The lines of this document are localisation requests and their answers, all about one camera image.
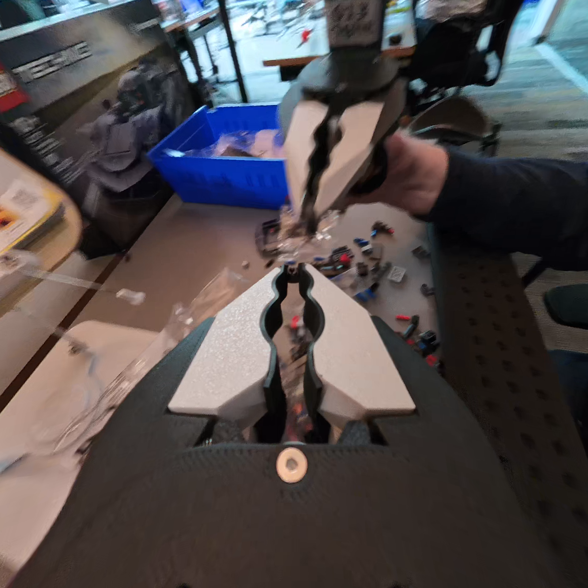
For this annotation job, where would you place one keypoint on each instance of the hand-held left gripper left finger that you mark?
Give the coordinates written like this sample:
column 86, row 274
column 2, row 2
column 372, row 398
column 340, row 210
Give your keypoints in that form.
column 225, row 367

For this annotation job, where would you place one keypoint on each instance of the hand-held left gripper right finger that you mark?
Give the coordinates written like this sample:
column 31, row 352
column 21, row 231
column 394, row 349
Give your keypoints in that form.
column 363, row 367

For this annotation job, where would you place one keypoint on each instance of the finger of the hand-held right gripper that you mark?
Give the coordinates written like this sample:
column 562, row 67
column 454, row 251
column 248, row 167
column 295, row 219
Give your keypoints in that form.
column 301, row 147
column 353, row 142

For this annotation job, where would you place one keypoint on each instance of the pile of lego pieces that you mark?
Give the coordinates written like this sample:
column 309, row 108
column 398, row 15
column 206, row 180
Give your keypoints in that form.
column 342, row 257

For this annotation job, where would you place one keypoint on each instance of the person's right forearm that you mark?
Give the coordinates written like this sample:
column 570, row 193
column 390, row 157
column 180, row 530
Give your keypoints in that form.
column 514, row 206

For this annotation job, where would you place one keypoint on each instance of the dark grey lego subassembly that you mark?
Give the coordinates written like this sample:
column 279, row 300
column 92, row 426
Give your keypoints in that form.
column 268, row 236

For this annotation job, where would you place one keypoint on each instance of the black lego set box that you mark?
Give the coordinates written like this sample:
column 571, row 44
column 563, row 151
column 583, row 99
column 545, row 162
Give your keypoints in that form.
column 92, row 115

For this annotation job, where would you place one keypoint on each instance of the person's right hand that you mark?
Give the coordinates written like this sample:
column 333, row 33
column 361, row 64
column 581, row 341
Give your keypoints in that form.
column 413, row 174

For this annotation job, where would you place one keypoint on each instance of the wooden table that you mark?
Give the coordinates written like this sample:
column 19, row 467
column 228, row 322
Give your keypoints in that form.
column 294, row 59

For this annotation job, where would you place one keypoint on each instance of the clear bag in bin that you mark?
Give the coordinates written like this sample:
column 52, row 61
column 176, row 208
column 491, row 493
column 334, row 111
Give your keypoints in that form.
column 239, row 144

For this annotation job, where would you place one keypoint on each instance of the blue plastic bin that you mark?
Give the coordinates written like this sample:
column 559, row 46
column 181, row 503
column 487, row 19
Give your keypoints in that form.
column 220, row 179

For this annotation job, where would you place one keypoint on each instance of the small clear zip bag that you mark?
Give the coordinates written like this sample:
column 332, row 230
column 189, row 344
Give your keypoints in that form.
column 294, row 239

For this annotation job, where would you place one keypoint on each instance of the grey office chair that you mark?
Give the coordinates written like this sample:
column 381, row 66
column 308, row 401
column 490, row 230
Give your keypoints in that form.
column 450, row 119

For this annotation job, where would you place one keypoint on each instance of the black office chair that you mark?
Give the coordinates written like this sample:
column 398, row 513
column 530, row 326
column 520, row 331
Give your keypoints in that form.
column 459, row 41

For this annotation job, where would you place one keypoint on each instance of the black metal pole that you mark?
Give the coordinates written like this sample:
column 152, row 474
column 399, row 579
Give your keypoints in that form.
column 232, row 46

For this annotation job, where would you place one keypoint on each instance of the black perforated board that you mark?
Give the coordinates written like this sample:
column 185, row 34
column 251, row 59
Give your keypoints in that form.
column 505, row 367

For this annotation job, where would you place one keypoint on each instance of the teal chair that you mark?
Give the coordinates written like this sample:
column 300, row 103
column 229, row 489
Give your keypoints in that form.
column 567, row 305

